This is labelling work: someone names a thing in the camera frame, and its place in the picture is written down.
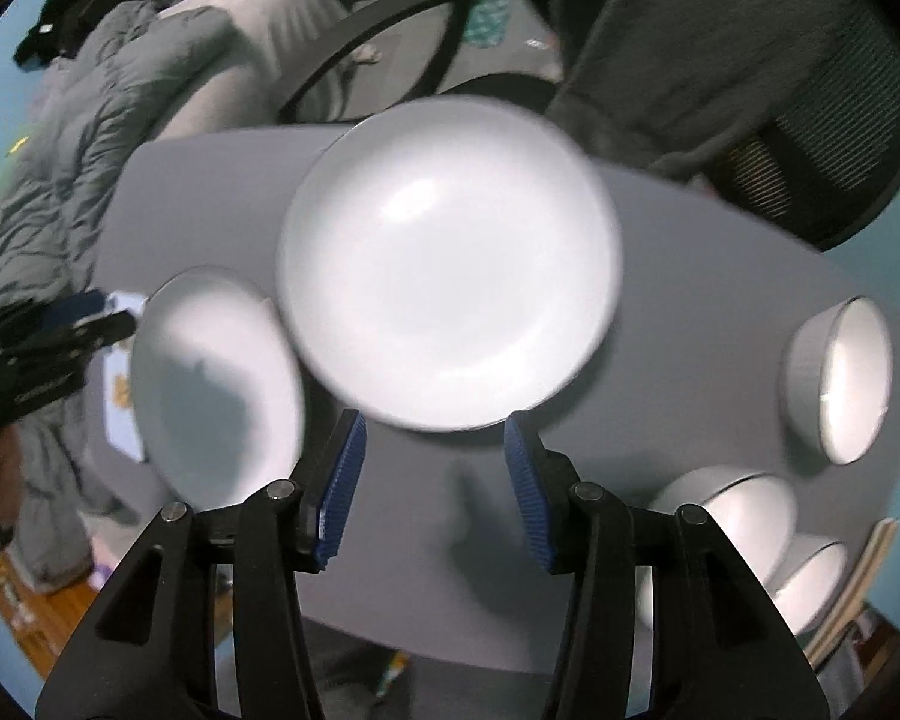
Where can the stack of white plates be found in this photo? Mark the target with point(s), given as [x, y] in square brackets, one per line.
[450, 262]

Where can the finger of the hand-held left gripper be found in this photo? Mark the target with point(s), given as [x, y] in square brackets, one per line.
[82, 306]
[45, 367]

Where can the dark grey towel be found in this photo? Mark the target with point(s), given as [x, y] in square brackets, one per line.
[682, 37]

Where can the black chair armrest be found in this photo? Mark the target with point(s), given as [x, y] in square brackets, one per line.
[270, 37]

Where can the black mesh office chair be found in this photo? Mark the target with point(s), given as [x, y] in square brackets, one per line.
[855, 127]

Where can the grey puffer jacket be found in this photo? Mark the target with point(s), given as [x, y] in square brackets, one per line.
[82, 165]

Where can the white printed card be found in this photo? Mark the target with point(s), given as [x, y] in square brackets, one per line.
[124, 420]

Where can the white bowl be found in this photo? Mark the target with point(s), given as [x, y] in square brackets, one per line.
[810, 585]
[847, 382]
[735, 517]

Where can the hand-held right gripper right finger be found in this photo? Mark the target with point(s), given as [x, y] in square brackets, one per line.
[529, 495]

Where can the wooden slats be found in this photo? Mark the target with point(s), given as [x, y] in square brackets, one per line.
[862, 577]

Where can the black garment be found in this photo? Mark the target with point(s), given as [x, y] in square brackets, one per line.
[82, 7]

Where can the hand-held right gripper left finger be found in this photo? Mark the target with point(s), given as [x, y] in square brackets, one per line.
[341, 487]

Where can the white plate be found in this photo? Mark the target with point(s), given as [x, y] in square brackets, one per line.
[210, 405]

